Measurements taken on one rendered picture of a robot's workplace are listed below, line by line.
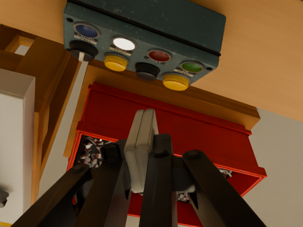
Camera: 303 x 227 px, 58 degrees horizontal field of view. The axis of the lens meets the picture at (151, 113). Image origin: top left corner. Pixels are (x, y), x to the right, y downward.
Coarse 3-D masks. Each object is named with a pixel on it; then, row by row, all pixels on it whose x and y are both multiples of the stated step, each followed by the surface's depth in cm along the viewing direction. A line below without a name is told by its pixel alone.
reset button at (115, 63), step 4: (108, 56) 28; (112, 56) 28; (116, 56) 28; (104, 60) 29; (108, 60) 28; (112, 60) 28; (116, 60) 28; (120, 60) 28; (124, 60) 28; (108, 64) 28; (112, 64) 28; (116, 64) 28; (120, 64) 28; (124, 64) 28; (112, 68) 29; (116, 68) 29; (120, 68) 29; (124, 68) 29
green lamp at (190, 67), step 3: (186, 63) 26; (189, 63) 26; (192, 63) 26; (183, 66) 27; (186, 66) 27; (189, 66) 26; (192, 66) 26; (195, 66) 26; (198, 66) 26; (186, 69) 27; (189, 69) 27; (192, 69) 27; (195, 69) 27; (198, 69) 27; (201, 69) 27
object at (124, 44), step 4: (116, 40) 25; (120, 40) 24; (124, 40) 24; (116, 44) 25; (120, 44) 25; (124, 44) 25; (128, 44) 25; (132, 44) 25; (124, 48) 26; (128, 48) 25; (132, 48) 26
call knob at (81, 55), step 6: (72, 48) 27; (78, 48) 27; (84, 48) 27; (90, 48) 27; (72, 54) 28; (78, 54) 27; (84, 54) 27; (90, 54) 27; (78, 60) 29; (84, 60) 29; (90, 60) 28
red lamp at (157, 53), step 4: (152, 52) 26; (156, 52) 25; (160, 52) 25; (152, 56) 26; (156, 56) 26; (160, 56) 26; (164, 56) 26; (168, 56) 26; (156, 60) 27; (160, 60) 27; (164, 60) 26
